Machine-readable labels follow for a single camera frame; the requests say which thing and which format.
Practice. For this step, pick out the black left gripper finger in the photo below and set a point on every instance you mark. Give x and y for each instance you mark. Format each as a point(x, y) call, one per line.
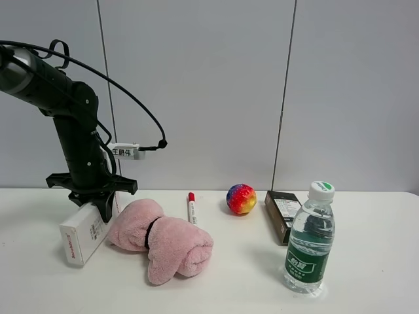
point(78, 199)

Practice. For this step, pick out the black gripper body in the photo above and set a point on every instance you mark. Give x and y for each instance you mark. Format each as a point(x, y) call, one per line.
point(115, 183)

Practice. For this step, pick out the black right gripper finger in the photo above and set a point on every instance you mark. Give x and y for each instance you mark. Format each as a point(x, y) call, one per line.
point(104, 202)

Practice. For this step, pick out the white Snowhite box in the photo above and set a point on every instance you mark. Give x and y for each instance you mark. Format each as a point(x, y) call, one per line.
point(83, 232)

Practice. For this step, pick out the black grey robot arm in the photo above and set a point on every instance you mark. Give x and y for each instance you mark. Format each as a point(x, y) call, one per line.
point(73, 106)

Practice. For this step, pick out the pink rolled towel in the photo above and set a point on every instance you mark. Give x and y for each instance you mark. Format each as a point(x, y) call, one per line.
point(174, 246)

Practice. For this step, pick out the red white marker pen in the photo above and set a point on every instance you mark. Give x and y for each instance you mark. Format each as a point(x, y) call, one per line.
point(192, 209)

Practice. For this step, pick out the rainbow coloured ball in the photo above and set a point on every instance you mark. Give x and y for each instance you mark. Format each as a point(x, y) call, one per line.
point(241, 199)

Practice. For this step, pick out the dark olive box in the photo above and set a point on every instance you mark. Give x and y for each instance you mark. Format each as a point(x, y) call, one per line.
point(282, 208)

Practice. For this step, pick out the green label water bottle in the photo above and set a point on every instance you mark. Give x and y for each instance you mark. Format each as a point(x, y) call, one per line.
point(311, 239)

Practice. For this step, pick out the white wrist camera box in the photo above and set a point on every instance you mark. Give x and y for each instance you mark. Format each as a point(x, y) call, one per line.
point(126, 151)

